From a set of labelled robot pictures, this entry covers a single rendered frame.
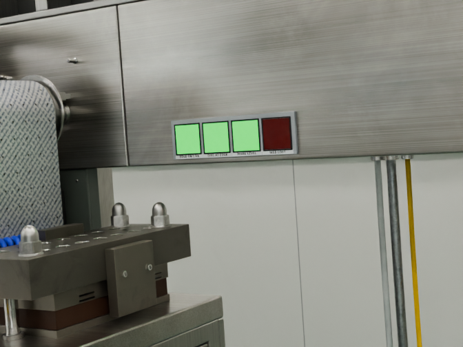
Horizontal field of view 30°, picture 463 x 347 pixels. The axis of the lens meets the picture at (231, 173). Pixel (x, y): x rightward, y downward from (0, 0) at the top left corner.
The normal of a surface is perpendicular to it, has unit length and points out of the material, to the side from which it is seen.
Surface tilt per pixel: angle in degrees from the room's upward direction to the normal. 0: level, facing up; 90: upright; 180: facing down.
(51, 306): 90
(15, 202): 90
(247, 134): 90
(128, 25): 90
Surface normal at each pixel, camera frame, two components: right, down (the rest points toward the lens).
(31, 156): 0.84, -0.03
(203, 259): -0.54, 0.08
